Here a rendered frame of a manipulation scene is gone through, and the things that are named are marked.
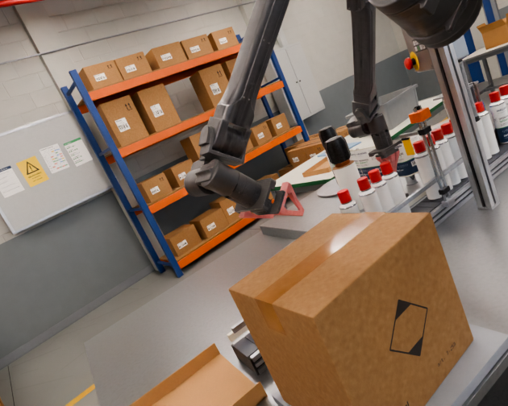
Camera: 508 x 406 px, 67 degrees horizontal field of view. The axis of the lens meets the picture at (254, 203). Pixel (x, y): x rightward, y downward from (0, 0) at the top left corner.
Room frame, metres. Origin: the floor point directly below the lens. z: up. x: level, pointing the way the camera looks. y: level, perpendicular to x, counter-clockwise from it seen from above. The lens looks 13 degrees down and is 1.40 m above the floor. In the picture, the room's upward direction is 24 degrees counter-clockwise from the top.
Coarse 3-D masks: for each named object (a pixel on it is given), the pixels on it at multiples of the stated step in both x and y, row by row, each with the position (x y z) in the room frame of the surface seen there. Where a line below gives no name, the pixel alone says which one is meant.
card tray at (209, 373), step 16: (208, 352) 0.94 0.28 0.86; (192, 368) 0.92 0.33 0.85; (208, 368) 0.91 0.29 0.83; (224, 368) 0.88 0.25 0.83; (160, 384) 0.88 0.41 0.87; (176, 384) 0.89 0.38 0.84; (192, 384) 0.87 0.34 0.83; (208, 384) 0.84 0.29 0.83; (224, 384) 0.82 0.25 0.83; (240, 384) 0.79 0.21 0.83; (256, 384) 0.72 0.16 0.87; (144, 400) 0.86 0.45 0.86; (160, 400) 0.87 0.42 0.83; (176, 400) 0.84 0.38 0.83; (192, 400) 0.81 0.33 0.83; (208, 400) 0.79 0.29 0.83; (224, 400) 0.76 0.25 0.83; (240, 400) 0.70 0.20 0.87; (256, 400) 0.71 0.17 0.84
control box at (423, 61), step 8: (408, 40) 1.23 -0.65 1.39; (456, 40) 1.09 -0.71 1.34; (464, 40) 1.08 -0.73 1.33; (408, 48) 1.25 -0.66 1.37; (456, 48) 1.09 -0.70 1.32; (464, 48) 1.08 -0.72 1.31; (416, 56) 1.21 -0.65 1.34; (424, 56) 1.14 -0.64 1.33; (456, 56) 1.09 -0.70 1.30; (464, 56) 1.09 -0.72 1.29; (416, 64) 1.22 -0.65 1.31; (424, 64) 1.16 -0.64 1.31; (432, 64) 1.11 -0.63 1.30
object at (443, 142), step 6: (432, 132) 1.25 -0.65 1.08; (438, 132) 1.24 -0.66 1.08; (438, 138) 1.24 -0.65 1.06; (444, 138) 1.25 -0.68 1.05; (438, 144) 1.23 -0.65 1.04; (444, 144) 1.23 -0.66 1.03; (444, 150) 1.23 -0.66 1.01; (450, 150) 1.23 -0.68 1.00; (444, 156) 1.23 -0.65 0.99; (450, 156) 1.23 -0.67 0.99; (450, 162) 1.23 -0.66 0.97; (456, 168) 1.24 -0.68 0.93; (450, 174) 1.23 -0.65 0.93; (456, 174) 1.23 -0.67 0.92; (456, 180) 1.23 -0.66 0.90
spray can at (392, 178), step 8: (384, 168) 1.13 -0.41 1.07; (392, 168) 1.13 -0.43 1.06; (384, 176) 1.13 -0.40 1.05; (392, 176) 1.12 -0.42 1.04; (392, 184) 1.12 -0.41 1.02; (400, 184) 1.12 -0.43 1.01; (392, 192) 1.12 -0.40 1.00; (400, 192) 1.11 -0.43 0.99; (400, 200) 1.11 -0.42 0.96; (408, 208) 1.12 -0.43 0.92
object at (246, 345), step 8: (504, 144) 1.40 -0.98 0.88; (504, 152) 1.33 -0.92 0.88; (488, 160) 1.32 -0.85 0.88; (424, 200) 1.23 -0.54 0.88; (440, 200) 1.17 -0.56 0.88; (416, 208) 1.20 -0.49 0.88; (424, 208) 1.17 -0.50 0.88; (432, 208) 1.14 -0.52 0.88; (248, 336) 0.89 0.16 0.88; (240, 344) 0.87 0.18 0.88; (248, 344) 0.86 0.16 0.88; (240, 352) 0.85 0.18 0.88; (248, 352) 0.83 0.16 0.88
